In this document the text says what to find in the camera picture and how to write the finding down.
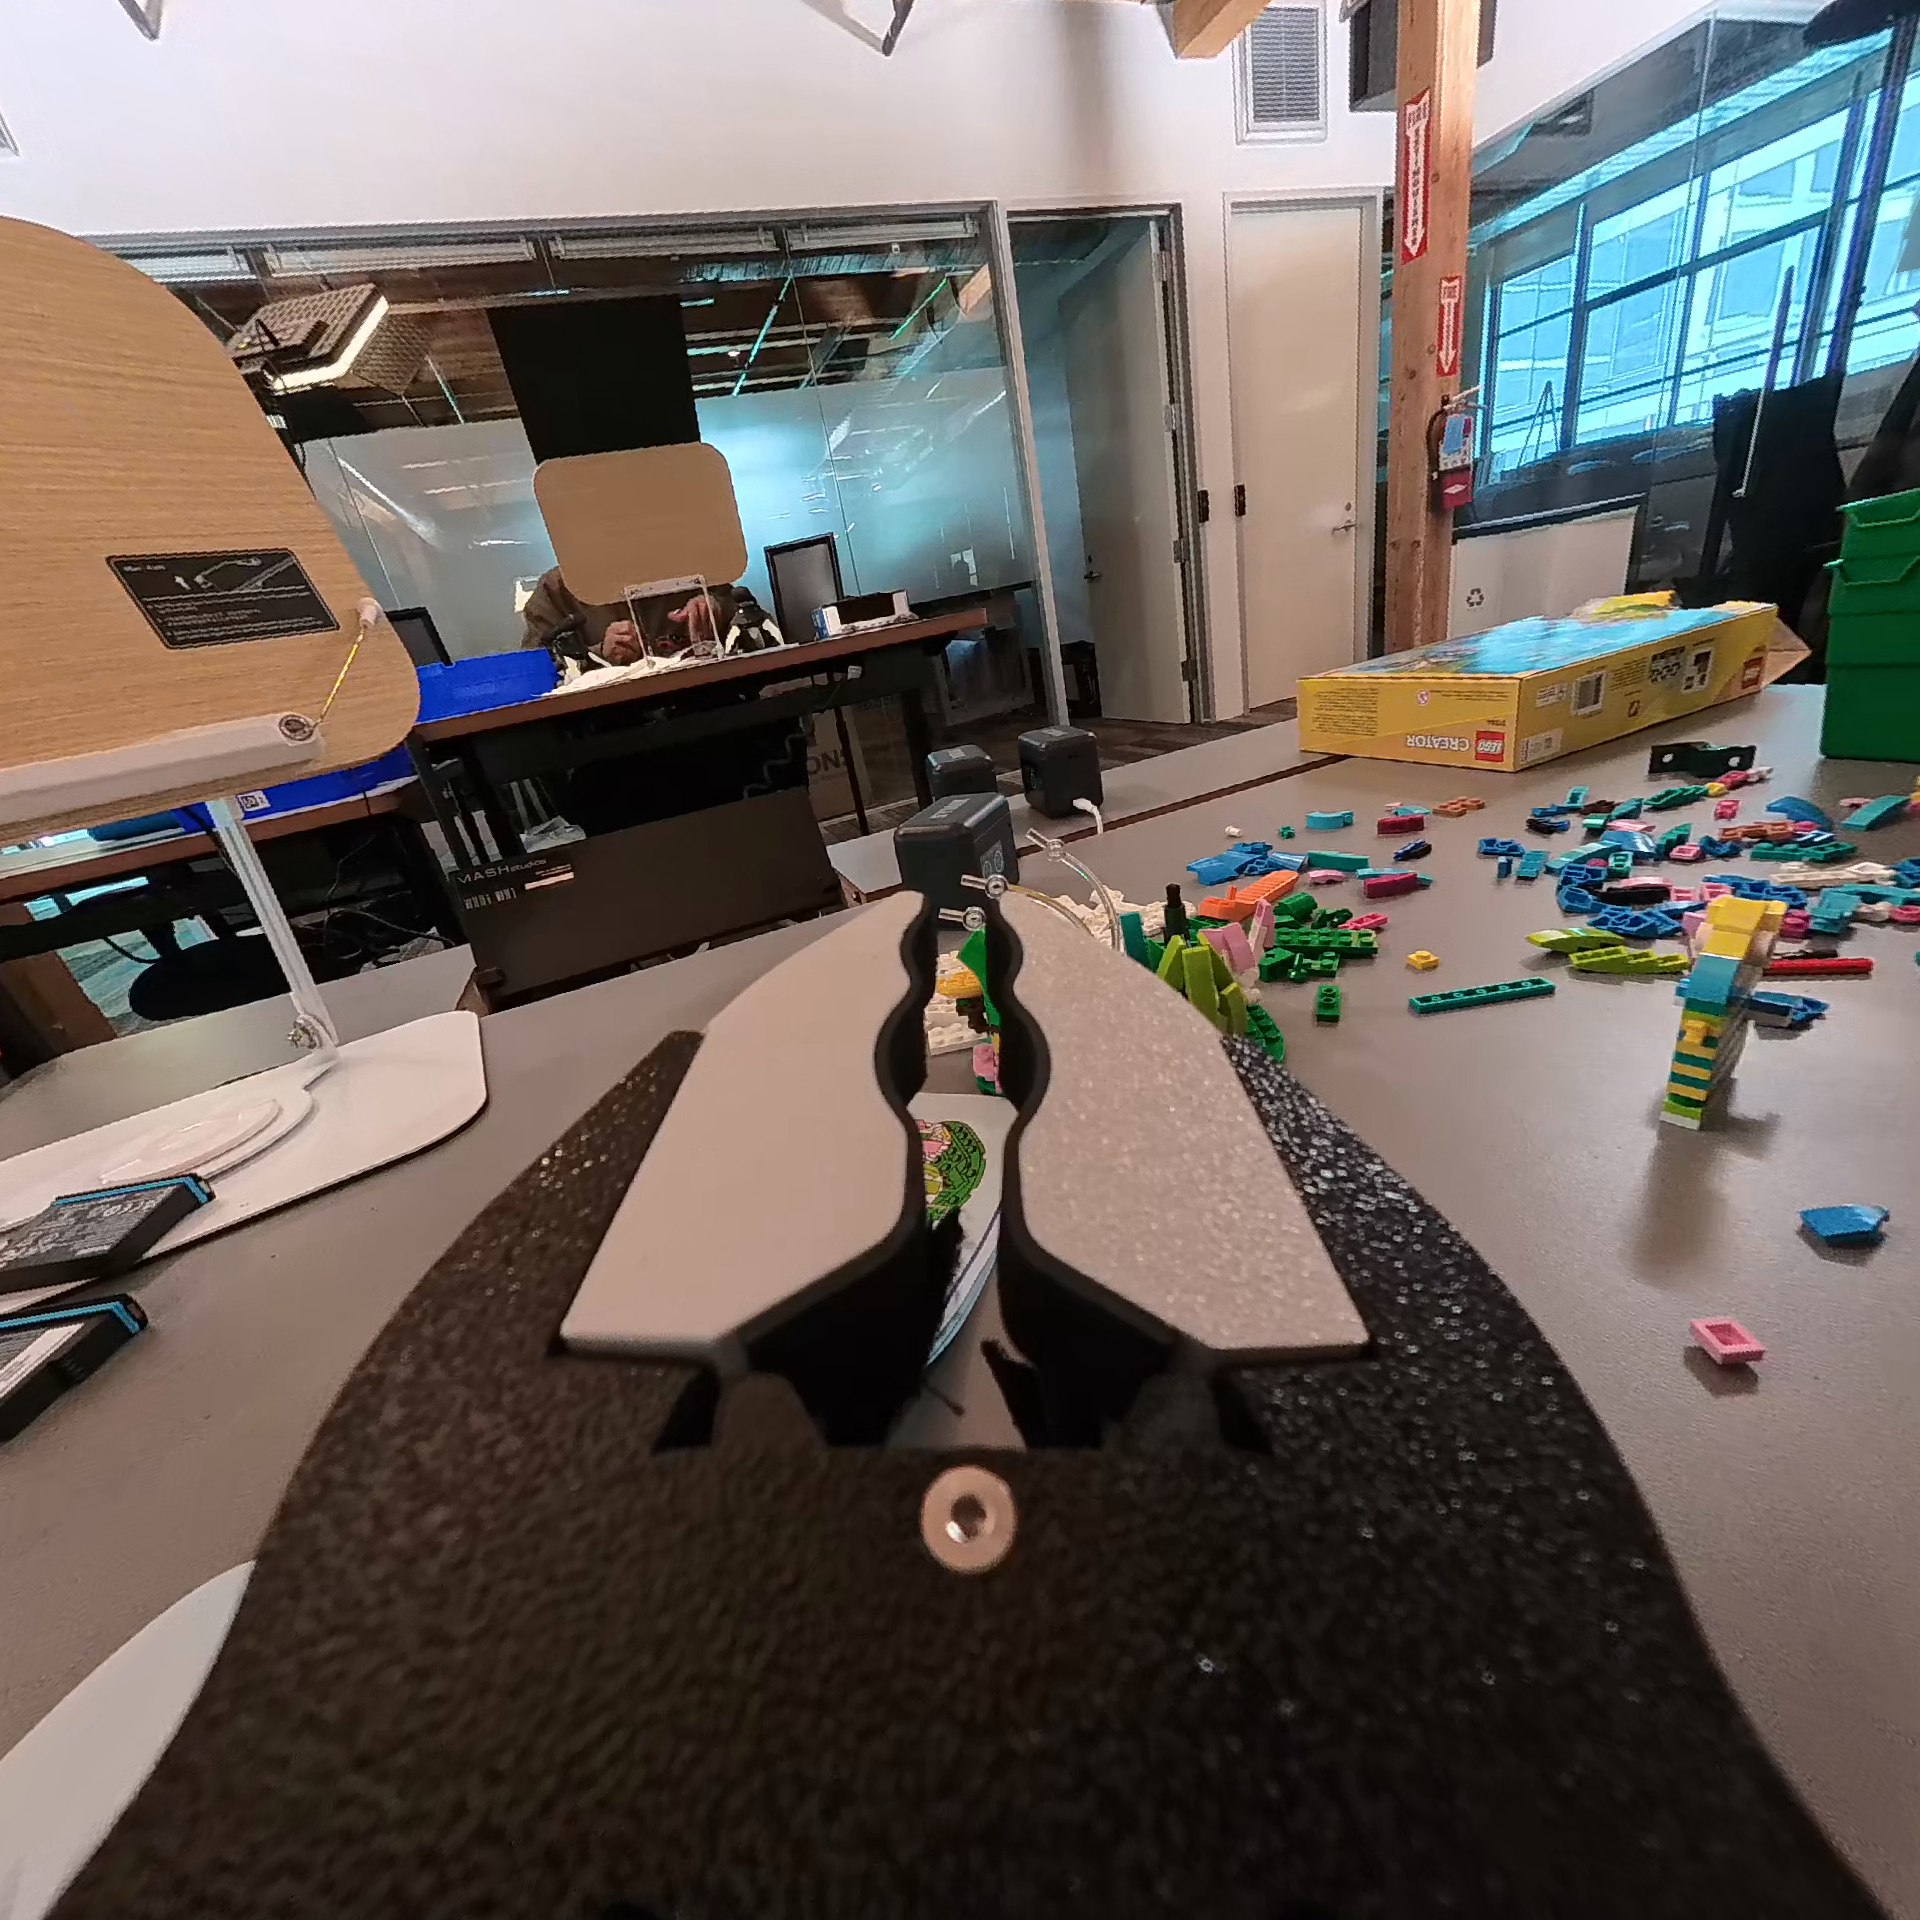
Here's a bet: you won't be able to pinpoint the white wall vent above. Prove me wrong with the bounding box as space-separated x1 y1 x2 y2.
1236 0 1328 143

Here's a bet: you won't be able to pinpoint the striped toy brick tower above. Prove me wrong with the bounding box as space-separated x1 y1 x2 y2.
1658 891 1787 1130

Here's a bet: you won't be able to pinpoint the white recycling bin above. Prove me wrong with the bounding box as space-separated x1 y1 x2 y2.
1448 502 1643 624

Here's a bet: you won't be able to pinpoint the wooden desk lamp white base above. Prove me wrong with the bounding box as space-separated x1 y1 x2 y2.
0 216 489 1231

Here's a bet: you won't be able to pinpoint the yellow toy box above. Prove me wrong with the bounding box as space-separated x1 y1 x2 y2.
1297 592 1809 775

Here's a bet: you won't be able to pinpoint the wooden lamp clear stand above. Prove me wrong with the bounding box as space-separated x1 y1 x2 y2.
532 438 749 663

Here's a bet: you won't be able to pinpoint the green plastic bin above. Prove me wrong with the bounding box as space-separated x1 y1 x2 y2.
1819 491 1920 763

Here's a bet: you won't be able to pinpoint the white door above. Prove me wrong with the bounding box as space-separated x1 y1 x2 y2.
1222 192 1384 723

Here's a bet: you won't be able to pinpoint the long wooden work table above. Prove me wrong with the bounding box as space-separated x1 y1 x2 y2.
0 599 992 962

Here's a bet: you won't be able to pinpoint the blue plastic bin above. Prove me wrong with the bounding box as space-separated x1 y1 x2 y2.
411 651 577 740
180 749 424 842

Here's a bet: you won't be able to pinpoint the toy instruction booklet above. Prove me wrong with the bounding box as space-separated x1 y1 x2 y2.
0 1087 1008 1920

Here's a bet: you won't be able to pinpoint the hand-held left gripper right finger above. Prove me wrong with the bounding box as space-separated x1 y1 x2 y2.
984 891 1373 1368

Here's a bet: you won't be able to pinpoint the black wall panel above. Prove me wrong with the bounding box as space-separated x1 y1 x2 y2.
486 292 704 460

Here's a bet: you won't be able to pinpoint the small black monitor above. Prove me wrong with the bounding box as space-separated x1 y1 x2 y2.
766 535 846 634

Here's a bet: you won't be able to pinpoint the black wall speaker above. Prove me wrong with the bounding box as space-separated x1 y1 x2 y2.
1347 0 1499 110

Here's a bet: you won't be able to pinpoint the colourful toy bricks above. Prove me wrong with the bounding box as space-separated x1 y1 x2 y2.
1184 743 1920 1037

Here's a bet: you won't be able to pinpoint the wooden post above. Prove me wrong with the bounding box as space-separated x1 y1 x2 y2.
1384 0 1478 654

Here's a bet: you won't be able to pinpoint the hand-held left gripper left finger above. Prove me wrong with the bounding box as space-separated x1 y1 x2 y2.
556 891 962 1366

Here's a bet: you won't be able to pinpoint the green toy brick garden model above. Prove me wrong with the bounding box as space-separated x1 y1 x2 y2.
921 838 1290 1098

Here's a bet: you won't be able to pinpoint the black battery blue edge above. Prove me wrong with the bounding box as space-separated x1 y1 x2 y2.
0 1175 216 1291
0 1294 149 1443

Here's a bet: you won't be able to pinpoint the cardboard box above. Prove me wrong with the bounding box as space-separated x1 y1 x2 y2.
802 704 917 827

